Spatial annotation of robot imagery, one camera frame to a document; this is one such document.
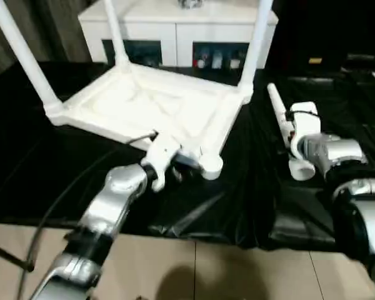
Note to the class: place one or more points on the white plastic table leg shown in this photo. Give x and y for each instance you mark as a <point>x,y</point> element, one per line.
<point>22,53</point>
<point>278,106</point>
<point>255,47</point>
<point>115,31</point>

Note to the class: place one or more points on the white plastic table top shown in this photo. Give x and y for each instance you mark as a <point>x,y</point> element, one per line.
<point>143,93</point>

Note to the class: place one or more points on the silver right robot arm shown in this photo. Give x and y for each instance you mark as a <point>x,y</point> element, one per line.
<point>347,150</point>

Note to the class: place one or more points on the black plastic mat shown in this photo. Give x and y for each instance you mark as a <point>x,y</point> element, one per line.
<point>206,203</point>

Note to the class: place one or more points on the small yellow label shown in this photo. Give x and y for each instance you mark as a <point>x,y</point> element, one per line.
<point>315,60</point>

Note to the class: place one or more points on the red and white container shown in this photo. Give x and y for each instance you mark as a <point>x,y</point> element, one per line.
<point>200,62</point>

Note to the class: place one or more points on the black low cabinet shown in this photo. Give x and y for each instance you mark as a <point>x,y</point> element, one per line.
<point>315,28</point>

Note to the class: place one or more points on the white sideboard cabinet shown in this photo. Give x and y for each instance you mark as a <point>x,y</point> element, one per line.
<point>143,31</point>

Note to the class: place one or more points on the bag of black items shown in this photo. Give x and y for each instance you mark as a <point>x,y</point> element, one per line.
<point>190,3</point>

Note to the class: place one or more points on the dark grey curtain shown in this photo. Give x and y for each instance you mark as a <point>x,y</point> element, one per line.
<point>59,31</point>

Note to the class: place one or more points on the black tripod leg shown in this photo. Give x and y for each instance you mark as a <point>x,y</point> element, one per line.
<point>9,254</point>

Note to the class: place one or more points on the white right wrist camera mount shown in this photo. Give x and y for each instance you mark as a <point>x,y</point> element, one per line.
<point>306,122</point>

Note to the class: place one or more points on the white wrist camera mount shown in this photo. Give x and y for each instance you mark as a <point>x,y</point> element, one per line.
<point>162,150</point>
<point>306,122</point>

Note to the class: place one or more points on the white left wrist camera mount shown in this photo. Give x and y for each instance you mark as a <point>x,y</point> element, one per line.
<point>162,150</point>

